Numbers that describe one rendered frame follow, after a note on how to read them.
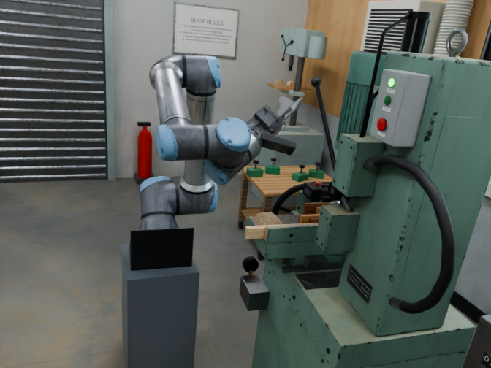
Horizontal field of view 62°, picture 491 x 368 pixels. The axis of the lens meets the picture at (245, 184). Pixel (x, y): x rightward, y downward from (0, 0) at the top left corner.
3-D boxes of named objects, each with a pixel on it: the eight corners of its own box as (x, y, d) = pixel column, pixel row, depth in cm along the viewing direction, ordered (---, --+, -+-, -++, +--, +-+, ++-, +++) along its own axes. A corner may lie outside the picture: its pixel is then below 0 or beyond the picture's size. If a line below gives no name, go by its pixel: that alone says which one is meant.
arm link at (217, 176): (226, 177, 111) (221, 193, 120) (256, 151, 117) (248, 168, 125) (201, 155, 112) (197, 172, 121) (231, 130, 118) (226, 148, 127)
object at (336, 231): (340, 239, 127) (348, 204, 122) (352, 251, 120) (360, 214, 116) (313, 242, 124) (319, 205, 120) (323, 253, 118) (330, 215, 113)
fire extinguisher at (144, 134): (152, 177, 432) (153, 120, 411) (154, 183, 415) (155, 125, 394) (134, 177, 426) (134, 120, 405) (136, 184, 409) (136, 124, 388)
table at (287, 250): (372, 213, 179) (375, 201, 177) (419, 249, 152) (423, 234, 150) (239, 219, 161) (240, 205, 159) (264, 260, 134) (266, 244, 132)
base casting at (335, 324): (364, 252, 173) (369, 232, 170) (469, 350, 122) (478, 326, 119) (264, 259, 160) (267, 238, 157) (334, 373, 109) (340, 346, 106)
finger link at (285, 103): (290, 85, 124) (269, 107, 125) (305, 98, 123) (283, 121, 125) (291, 87, 127) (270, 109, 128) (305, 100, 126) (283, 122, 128)
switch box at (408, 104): (389, 136, 103) (404, 70, 98) (415, 147, 94) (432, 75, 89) (368, 135, 102) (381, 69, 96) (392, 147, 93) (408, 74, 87)
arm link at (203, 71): (176, 201, 200) (178, 47, 155) (212, 198, 204) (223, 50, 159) (179, 222, 188) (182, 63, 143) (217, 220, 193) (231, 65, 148)
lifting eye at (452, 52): (446, 56, 101) (453, 28, 98) (464, 58, 95) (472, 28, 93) (440, 55, 100) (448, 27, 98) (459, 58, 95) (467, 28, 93)
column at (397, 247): (397, 283, 136) (457, 56, 111) (445, 328, 116) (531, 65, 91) (336, 289, 130) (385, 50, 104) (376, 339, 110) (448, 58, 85)
